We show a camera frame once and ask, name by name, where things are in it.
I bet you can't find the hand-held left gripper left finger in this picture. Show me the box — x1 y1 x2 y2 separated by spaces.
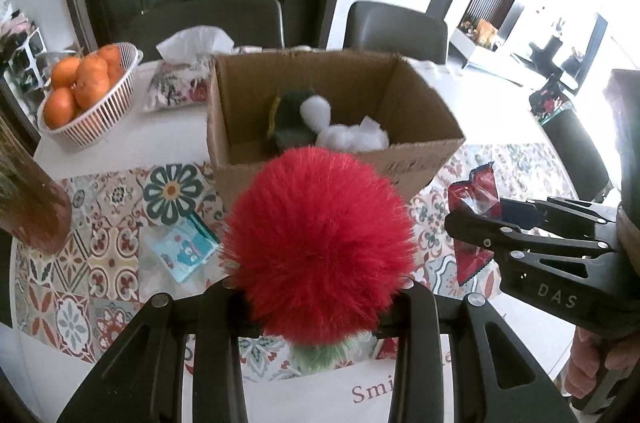
57 278 261 423

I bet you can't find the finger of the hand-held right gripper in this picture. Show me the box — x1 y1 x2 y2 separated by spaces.
444 209 623 256
497 197 621 229

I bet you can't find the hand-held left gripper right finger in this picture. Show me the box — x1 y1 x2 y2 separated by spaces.
377 279 566 423

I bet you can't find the red snack packet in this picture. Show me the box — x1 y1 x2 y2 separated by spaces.
446 163 502 286

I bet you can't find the red fluffy pompom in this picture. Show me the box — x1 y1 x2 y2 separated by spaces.
220 146 416 374

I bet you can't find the white plush toy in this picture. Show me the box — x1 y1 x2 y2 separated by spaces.
300 96 390 151

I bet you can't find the brown cardboard box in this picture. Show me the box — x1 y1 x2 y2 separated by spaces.
206 48 467 199

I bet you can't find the dark green plush toy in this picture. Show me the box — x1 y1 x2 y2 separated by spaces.
265 88 321 154

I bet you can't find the person's right hand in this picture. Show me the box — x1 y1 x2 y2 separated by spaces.
564 327 640 400

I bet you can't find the dark dining chair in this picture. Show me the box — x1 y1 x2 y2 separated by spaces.
542 109 611 204
344 0 448 64
127 0 285 59

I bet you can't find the teal tissue packet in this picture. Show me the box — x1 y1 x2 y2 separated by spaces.
142 215 221 284

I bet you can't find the white low cabinet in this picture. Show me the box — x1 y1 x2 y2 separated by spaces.
447 26 551 86

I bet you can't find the glass vase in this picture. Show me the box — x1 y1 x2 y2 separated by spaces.
0 113 73 251

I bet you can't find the white plastic basket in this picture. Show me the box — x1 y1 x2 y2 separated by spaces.
37 42 143 149

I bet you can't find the floral tissue box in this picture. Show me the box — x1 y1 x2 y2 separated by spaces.
144 26 236 111

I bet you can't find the orange fruit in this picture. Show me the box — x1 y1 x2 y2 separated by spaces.
97 44 124 70
51 56 81 89
42 88 78 130
75 56 111 110

